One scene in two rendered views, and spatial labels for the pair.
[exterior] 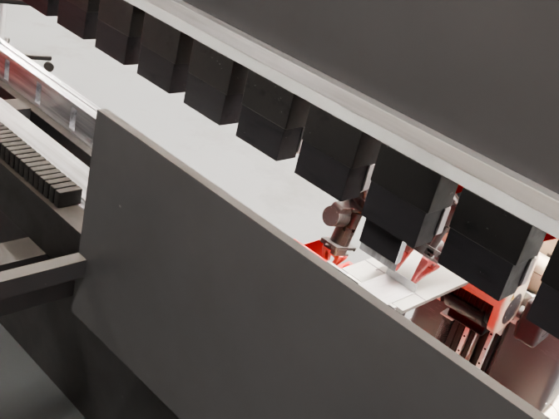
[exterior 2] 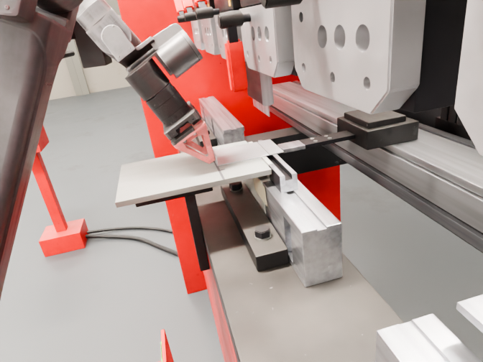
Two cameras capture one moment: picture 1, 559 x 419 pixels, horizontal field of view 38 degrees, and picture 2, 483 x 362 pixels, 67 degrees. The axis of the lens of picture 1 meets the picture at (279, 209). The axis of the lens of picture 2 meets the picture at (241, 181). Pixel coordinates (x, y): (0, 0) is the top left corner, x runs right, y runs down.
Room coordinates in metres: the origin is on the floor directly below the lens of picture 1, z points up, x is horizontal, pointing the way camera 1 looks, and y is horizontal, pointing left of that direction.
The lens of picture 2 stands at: (2.06, 0.16, 1.24)
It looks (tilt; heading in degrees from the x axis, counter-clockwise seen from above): 24 degrees down; 220
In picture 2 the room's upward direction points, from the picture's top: 8 degrees counter-clockwise
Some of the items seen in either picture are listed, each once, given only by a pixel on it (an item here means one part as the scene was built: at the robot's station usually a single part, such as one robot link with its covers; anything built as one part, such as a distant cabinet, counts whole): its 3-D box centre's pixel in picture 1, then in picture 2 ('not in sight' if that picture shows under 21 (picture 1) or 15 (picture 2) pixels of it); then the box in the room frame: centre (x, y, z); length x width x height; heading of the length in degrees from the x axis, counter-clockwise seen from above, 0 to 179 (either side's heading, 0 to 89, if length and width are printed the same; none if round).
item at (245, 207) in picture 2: not in sight; (248, 216); (1.59, -0.23, 0.89); 0.30 x 0.05 x 0.03; 51
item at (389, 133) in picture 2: not in sight; (341, 131); (1.40, -0.12, 1.01); 0.26 x 0.12 x 0.05; 141
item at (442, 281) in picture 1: (406, 276); (190, 169); (1.63, -0.32, 1.00); 0.26 x 0.18 x 0.01; 141
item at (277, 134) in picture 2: not in sight; (336, 141); (0.94, -0.34, 0.81); 0.64 x 0.08 x 0.14; 141
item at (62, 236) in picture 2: not in sight; (47, 189); (1.23, -2.12, 0.42); 0.25 x 0.20 x 0.83; 141
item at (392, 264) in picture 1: (383, 240); (258, 85); (1.52, -0.23, 1.13); 0.10 x 0.02 x 0.10; 51
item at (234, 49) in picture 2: not in sight; (238, 52); (1.67, -0.15, 1.20); 0.04 x 0.02 x 0.10; 141
